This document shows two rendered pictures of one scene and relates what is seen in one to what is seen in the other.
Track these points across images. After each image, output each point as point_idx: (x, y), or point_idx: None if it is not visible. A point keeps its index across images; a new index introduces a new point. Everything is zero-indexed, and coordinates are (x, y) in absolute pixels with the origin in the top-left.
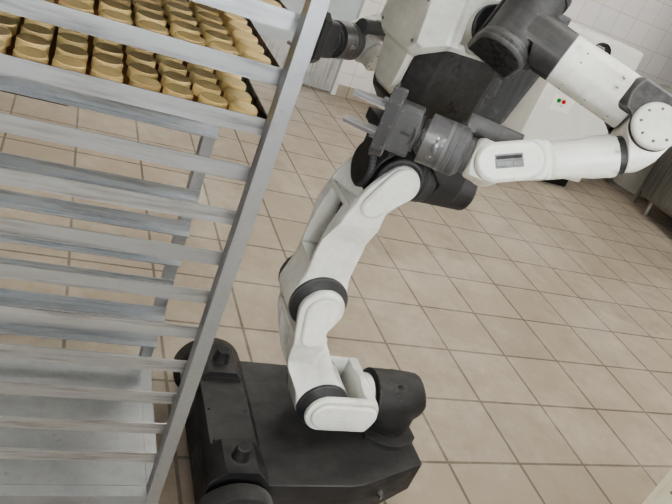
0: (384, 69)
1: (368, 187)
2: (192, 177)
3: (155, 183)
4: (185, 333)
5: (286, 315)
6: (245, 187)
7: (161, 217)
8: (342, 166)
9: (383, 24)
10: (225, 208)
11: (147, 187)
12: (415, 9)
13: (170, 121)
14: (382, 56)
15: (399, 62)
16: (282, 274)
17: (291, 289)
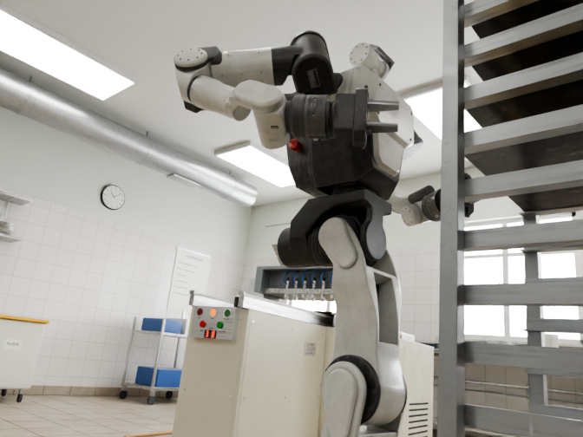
0: (389, 157)
1: (389, 255)
2: (463, 322)
3: (520, 347)
4: (555, 415)
5: (377, 435)
6: (539, 256)
7: (496, 408)
8: (362, 251)
9: (381, 119)
10: (547, 277)
11: (532, 358)
12: (404, 116)
13: (518, 239)
14: (383, 146)
15: (400, 153)
16: (384, 391)
17: (402, 386)
